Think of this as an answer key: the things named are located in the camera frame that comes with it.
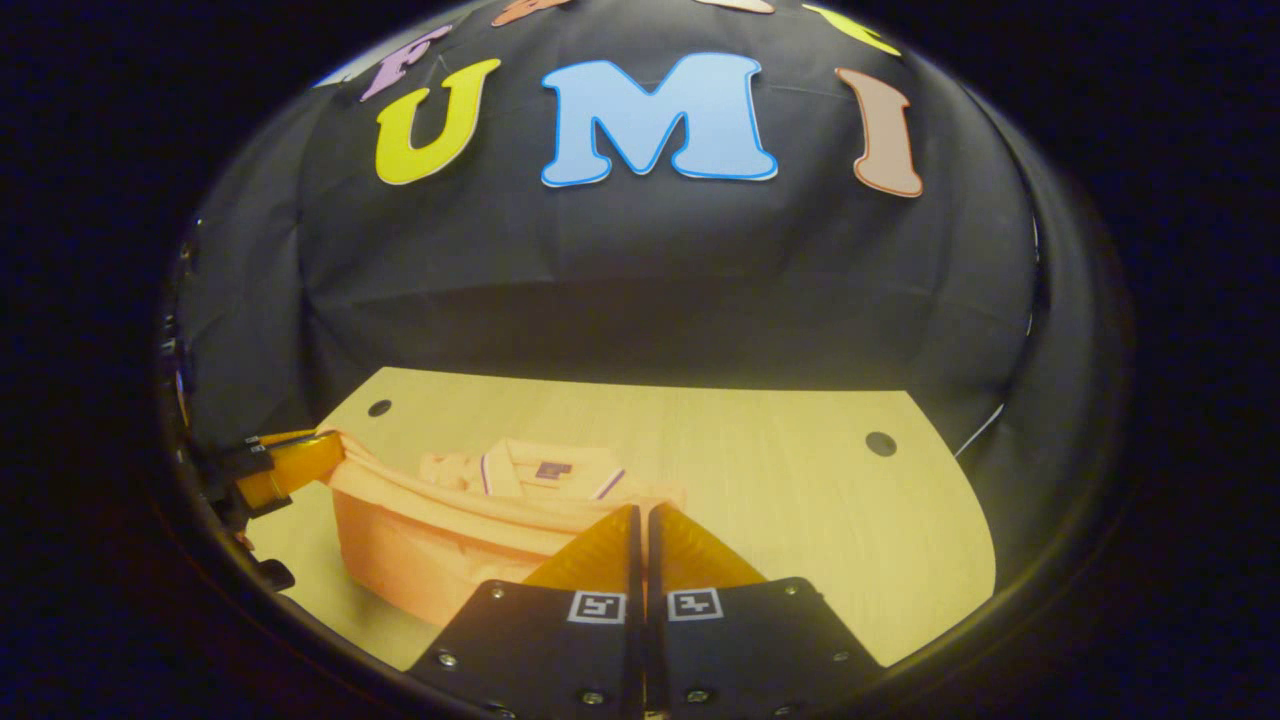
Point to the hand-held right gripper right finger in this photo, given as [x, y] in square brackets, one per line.
[750, 650]

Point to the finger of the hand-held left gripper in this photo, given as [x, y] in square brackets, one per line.
[300, 460]

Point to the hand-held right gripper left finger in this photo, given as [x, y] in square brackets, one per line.
[540, 650]

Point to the orange T-shirt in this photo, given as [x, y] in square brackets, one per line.
[420, 550]

